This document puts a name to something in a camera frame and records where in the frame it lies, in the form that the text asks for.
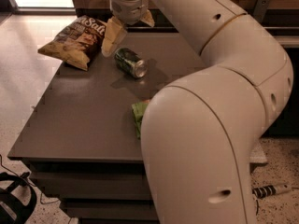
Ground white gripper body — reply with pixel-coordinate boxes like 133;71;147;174
109;0;149;25

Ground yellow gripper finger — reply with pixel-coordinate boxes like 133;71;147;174
141;10;155;27
101;16;127;57

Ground green soda can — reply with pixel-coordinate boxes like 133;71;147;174
114;48;148;78

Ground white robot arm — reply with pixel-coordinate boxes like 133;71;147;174
110;0;293;224

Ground brown sea salt chips bag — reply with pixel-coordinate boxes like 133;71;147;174
37;15;107;71

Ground green dang chips bag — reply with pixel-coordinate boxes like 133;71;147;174
132;100;150;138

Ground grey drawer cabinet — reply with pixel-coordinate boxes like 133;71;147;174
7;31;269;224

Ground black headset on floor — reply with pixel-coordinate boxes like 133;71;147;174
0;172;37;224

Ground striped power strip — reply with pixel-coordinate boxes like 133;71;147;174
252;184;292;199

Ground right metal bracket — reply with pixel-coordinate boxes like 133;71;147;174
252;0;272;23

